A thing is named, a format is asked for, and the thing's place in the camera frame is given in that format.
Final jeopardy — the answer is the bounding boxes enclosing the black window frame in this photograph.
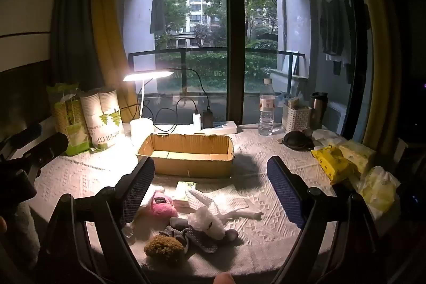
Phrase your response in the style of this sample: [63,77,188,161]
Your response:
[224,0,247,125]

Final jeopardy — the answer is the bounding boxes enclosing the grey curtain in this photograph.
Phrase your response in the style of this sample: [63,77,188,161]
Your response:
[49,0,112,90]

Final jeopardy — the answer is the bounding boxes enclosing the white power strip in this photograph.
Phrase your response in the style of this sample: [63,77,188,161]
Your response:
[193,121,238,135]

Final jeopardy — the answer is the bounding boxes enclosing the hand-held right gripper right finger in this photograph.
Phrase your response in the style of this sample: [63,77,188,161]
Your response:
[267,155,387,284]

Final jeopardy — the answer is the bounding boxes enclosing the black balcony railing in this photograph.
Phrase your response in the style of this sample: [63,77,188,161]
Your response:
[128,49,306,95]

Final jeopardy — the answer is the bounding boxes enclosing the black charger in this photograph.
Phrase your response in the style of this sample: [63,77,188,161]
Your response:
[203,105,214,128]

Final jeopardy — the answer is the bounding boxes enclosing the black cable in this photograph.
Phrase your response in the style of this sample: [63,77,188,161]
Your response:
[154,97,198,134]
[172,68,211,112]

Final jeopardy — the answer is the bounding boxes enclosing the grey gloves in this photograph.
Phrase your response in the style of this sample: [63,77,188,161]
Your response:
[158,217,239,254]

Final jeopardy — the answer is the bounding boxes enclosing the yellow printed packet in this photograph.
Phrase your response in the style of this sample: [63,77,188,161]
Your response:
[311,145,357,185]

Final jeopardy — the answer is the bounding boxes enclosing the white paper cup pack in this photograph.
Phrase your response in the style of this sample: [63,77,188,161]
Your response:
[79,87,126,152]

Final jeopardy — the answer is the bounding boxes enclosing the white desk lamp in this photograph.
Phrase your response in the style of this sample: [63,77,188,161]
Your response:
[123,70,174,147]

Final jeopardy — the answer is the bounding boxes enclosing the yellow curtain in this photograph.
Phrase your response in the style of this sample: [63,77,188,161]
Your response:
[344,0,402,156]
[91,0,142,125]

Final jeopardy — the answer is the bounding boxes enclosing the cardboard box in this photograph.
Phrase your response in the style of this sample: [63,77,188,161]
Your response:
[136,133,235,179]

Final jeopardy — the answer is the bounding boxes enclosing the black round cap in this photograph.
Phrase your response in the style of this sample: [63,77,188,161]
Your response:
[282,131,315,152]

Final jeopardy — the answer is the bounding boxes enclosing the clear water bottle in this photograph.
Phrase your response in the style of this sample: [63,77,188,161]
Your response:
[259,78,276,137]

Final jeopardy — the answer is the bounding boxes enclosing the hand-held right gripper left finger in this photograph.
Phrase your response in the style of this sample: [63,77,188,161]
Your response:
[36,156,156,284]

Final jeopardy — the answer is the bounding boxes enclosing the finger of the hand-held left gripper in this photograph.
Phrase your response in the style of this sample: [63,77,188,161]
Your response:
[23,132,69,171]
[8,124,43,148]

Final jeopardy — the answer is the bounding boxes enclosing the brown sponge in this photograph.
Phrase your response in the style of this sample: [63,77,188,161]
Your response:
[143,235,186,264]

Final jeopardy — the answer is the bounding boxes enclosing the hanging dark clothes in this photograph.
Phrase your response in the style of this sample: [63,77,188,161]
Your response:
[319,0,354,76]

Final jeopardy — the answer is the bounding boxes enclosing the yellow white plastic pack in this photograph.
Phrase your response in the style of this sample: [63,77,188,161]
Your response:
[357,166,402,214]

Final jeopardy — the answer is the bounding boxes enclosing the pale yellow tissue pack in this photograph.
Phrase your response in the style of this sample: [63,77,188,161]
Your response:
[337,141,377,175]

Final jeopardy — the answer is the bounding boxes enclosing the white embossed tablecloth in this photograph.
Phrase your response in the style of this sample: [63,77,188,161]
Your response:
[28,127,402,279]

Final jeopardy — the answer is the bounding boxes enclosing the person's right hand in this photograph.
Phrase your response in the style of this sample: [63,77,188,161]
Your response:
[213,272,236,284]

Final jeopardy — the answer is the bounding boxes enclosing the green paper cup pack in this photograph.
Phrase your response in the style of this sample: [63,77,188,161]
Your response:
[46,82,92,157]

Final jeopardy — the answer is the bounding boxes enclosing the dark steel tumbler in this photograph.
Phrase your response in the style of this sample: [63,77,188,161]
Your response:
[309,92,329,130]

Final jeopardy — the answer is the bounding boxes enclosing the crumpled white plastic bag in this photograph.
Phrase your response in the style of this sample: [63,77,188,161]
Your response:
[187,207,227,241]

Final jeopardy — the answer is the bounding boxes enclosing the pink plush toy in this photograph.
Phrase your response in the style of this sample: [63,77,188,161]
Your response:
[146,188,179,219]

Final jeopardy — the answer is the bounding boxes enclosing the cartoon print tissue pack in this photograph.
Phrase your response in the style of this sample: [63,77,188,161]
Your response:
[174,181,198,210]

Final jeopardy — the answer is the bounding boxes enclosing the white perforated basket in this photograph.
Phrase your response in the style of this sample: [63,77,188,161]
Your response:
[282,97,312,134]

